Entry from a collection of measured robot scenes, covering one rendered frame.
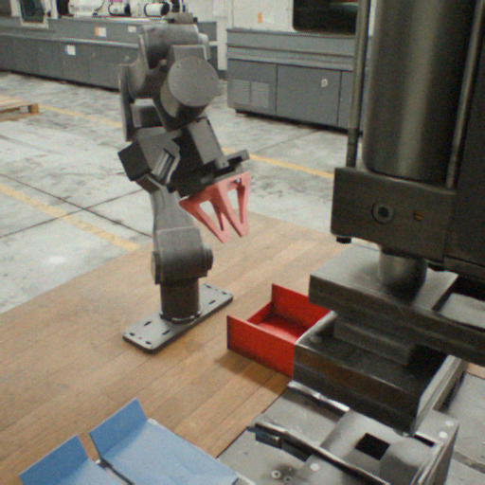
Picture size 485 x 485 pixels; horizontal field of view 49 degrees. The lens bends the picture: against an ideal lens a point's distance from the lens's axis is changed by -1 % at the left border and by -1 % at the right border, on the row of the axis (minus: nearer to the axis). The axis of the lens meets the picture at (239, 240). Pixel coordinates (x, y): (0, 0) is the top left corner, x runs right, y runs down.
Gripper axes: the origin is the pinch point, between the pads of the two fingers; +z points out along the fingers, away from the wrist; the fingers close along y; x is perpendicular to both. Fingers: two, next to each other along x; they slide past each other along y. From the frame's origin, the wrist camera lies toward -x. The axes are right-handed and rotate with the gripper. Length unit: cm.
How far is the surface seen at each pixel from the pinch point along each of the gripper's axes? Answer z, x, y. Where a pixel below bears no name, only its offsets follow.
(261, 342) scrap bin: 15.9, 1.6, -4.6
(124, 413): 13.8, -19.8, -8.3
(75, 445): 13.8, -26.1, -9.2
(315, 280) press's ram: 4.4, -17.0, 22.2
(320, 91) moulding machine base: -69, 450, -233
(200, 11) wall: -305, 669, -503
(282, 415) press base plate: 23.4, -4.8, 0.1
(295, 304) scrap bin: 15.0, 13.1, -6.1
